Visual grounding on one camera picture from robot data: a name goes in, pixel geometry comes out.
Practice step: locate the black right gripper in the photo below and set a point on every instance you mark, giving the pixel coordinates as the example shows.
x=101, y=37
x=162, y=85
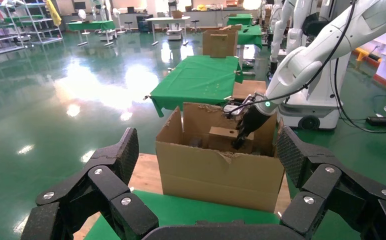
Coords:
x=254, y=121

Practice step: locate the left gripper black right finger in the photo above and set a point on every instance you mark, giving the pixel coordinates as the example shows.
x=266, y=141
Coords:
x=325, y=185

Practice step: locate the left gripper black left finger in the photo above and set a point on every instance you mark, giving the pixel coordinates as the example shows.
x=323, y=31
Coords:
x=107, y=179

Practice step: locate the small brown cardboard box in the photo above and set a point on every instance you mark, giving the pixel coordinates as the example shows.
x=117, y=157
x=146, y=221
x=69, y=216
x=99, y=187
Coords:
x=218, y=46
x=221, y=144

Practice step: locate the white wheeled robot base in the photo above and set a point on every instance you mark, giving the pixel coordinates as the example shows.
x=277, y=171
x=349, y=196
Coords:
x=315, y=106

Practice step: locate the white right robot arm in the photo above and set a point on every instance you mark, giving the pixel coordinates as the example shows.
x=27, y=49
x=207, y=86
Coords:
x=299, y=66

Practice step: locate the large open cardboard carton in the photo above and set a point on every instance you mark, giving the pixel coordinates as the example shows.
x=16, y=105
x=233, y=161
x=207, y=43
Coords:
x=208, y=43
x=213, y=179

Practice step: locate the black power adapter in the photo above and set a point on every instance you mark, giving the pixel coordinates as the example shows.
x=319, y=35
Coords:
x=379, y=121

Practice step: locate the green tablecloth with yellow marks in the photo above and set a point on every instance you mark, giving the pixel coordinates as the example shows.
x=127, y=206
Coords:
x=186, y=212

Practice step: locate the silver binder clip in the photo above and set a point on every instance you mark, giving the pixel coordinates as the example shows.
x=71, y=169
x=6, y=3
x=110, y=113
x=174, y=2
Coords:
x=146, y=97

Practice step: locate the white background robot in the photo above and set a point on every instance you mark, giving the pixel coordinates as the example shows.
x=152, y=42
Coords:
x=279, y=33
x=300, y=20

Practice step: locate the small white mobile robot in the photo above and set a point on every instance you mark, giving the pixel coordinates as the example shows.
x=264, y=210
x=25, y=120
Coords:
x=174, y=34

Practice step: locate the white table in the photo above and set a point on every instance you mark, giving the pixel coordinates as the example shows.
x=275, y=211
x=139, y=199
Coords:
x=168, y=19

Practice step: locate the yellow hanging garment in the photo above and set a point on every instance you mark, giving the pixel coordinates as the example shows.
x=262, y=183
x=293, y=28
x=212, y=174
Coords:
x=54, y=13

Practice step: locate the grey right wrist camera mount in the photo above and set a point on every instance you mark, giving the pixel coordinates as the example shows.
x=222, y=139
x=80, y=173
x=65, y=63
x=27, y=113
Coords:
x=232, y=109

